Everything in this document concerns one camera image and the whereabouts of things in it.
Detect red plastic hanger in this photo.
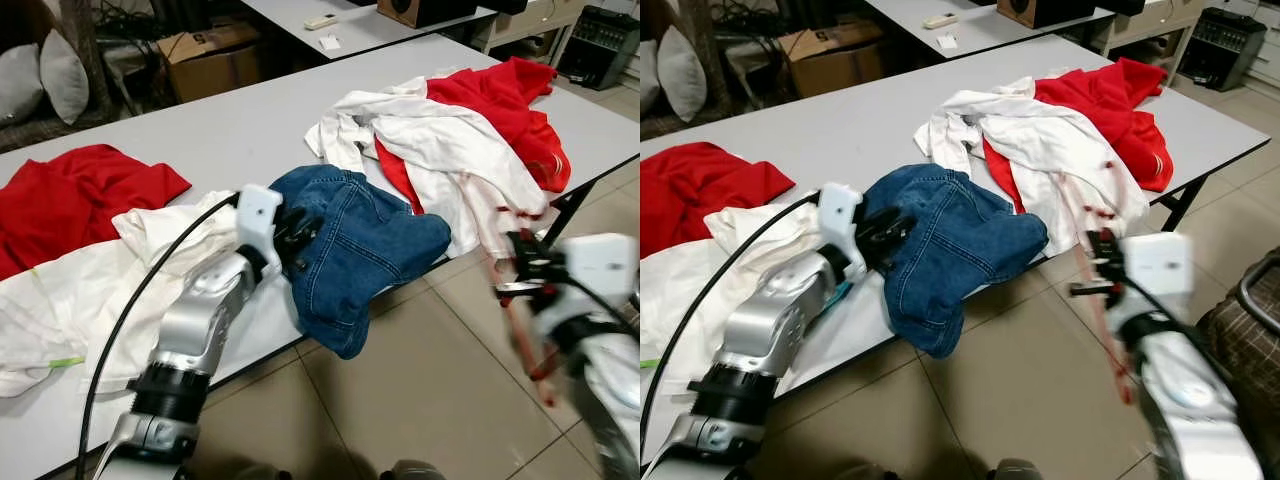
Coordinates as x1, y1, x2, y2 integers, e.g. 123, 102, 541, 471
1065, 160, 1141, 406
480, 195, 561, 409

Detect red shirt with striped hem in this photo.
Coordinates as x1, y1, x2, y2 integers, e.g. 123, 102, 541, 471
375, 57, 573, 216
983, 57, 1174, 216

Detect robot right leg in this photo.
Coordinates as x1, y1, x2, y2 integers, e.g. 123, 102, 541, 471
985, 458, 1046, 480
380, 460, 446, 480

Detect white crumpled t-shirt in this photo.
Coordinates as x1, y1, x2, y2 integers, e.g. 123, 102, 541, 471
640, 200, 831, 373
0, 190, 301, 398

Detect white long-sleeve shirt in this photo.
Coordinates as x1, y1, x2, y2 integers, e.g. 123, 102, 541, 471
915, 78, 1151, 259
305, 75, 549, 263

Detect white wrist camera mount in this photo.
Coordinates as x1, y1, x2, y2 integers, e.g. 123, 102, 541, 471
236, 184, 285, 279
1120, 232, 1197, 326
815, 182, 867, 283
560, 233, 639, 313

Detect brown wooden speaker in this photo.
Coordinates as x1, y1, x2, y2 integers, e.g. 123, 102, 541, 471
997, 0, 1097, 29
377, 0, 479, 29

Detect black audio amplifier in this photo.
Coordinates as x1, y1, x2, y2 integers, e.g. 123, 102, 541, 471
1178, 8, 1269, 93
557, 5, 641, 91

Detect brown checked chair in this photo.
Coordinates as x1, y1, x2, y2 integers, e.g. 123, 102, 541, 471
1195, 275, 1280, 403

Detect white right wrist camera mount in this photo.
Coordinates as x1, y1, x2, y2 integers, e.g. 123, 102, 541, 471
560, 233, 639, 313
1120, 232, 1197, 326

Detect open brown cardboard box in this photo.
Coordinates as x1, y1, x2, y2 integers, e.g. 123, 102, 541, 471
158, 22, 263, 103
778, 22, 873, 98

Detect grey folding table black legs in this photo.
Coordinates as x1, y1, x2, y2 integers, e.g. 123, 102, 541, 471
0, 35, 641, 480
640, 35, 1273, 471

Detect grey pillow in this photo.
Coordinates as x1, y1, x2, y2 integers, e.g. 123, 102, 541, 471
640, 40, 666, 106
38, 28, 91, 125
0, 42, 46, 128
657, 25, 709, 124

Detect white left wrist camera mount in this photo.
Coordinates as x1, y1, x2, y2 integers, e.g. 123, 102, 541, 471
236, 184, 285, 279
815, 182, 867, 283

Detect plain red t-shirt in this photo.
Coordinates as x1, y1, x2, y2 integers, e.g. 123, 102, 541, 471
0, 143, 193, 283
640, 141, 798, 261

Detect blue denim garment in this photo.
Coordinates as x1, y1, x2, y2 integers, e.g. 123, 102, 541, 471
268, 165, 453, 361
862, 163, 1049, 359

